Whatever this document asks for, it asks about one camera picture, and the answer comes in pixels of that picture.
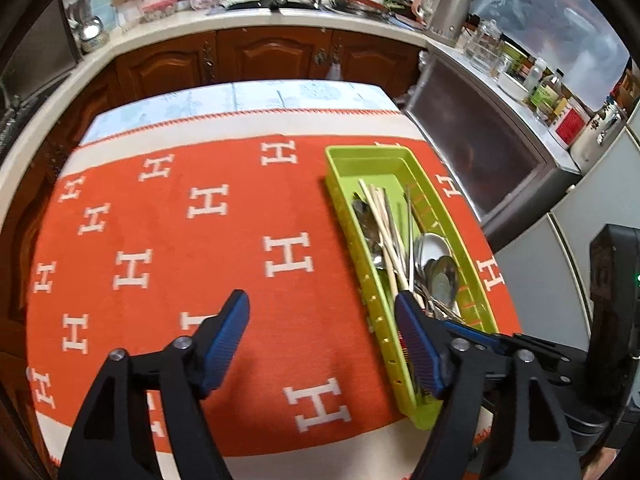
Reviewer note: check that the small silver kettle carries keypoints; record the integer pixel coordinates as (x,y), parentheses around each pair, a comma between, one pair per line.
(92,27)

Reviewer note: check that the green plastic utensil tray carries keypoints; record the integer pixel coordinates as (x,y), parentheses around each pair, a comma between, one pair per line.
(370,167)

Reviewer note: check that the metal chopstick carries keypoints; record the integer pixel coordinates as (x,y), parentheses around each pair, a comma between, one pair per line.
(413,230)
(407,220)

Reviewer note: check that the glass jar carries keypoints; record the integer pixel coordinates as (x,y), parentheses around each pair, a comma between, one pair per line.
(487,40)

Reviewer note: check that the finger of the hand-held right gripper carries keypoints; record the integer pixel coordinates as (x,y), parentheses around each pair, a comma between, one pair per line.
(555,352)
(472,334)

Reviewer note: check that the white bowl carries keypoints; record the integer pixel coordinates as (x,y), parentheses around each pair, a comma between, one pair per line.
(512,85)

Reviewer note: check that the stainless steel stove shield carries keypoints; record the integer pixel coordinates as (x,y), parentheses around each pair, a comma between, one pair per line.
(35,55)

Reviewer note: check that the clear plastic wall sheet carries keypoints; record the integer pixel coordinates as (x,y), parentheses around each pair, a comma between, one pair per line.
(575,25)

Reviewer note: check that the red pan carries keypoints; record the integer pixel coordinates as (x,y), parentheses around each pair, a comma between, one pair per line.
(357,2)

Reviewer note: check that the red box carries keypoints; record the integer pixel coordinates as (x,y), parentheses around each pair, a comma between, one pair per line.
(570,125)

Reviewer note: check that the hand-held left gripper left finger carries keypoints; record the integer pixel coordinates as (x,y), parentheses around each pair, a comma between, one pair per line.
(225,345)

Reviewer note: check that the grey refrigerator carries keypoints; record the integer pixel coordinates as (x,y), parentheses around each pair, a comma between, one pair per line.
(545,270)

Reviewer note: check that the stainless steel electric kettle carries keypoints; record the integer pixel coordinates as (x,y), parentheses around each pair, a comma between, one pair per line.
(450,10)

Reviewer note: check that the curved metal spoon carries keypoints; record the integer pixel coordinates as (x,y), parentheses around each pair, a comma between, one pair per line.
(445,277)

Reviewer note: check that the orange patterned tablecloth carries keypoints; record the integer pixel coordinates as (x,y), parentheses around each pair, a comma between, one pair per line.
(200,270)

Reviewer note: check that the black frying pan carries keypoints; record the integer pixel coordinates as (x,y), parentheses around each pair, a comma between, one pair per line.
(260,4)

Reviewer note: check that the brown wooden kitchen cabinets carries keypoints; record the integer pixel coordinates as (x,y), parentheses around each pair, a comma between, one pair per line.
(265,52)

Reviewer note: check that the red-lidded food container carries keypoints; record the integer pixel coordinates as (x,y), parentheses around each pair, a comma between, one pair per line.
(160,6)

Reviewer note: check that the green-labelled oil bottle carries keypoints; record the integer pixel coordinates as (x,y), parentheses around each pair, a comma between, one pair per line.
(542,92)

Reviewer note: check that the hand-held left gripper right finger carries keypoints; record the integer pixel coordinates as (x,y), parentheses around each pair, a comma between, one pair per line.
(422,350)

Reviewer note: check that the light blue floral table cover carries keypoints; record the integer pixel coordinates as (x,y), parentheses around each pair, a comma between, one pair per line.
(250,95)

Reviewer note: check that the pile of wooden chopsticks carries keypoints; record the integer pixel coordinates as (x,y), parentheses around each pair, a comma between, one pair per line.
(387,247)

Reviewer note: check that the white hanging plastic bag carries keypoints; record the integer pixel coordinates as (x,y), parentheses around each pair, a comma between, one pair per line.
(334,71)

